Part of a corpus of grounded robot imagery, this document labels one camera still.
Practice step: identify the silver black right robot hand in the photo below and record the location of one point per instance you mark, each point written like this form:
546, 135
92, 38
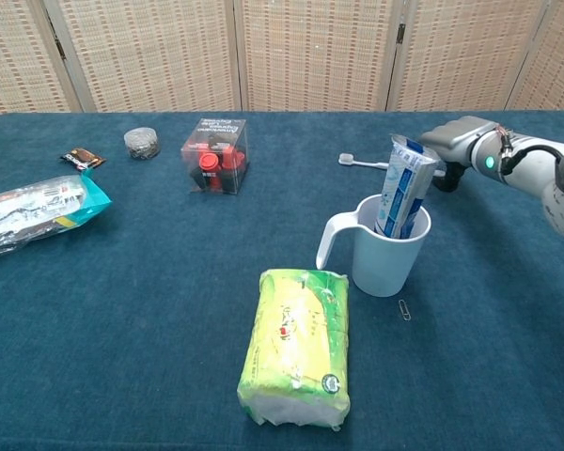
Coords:
460, 136

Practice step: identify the blue white toothpaste tube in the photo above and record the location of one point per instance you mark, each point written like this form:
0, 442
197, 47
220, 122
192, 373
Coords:
404, 188

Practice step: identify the white toothbrush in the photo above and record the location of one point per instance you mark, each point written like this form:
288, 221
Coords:
345, 159

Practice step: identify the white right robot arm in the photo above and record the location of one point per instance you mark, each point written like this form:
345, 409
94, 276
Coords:
531, 162

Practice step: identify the woven folding screen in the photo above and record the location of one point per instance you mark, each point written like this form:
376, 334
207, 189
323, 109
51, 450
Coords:
310, 56

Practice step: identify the metal paper clip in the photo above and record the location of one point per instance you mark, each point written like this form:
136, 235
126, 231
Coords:
404, 310

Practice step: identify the clear box with red bottles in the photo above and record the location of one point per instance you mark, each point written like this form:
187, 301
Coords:
216, 160

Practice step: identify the green yellow tissue pack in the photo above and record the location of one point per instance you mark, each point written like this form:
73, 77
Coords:
291, 347

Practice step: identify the brown candy wrapper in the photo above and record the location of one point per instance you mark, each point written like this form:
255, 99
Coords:
82, 158

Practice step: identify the dark blue tablecloth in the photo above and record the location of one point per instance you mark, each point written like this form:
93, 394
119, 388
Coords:
122, 329

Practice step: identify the teal silver snack package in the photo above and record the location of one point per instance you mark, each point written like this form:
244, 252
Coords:
33, 211

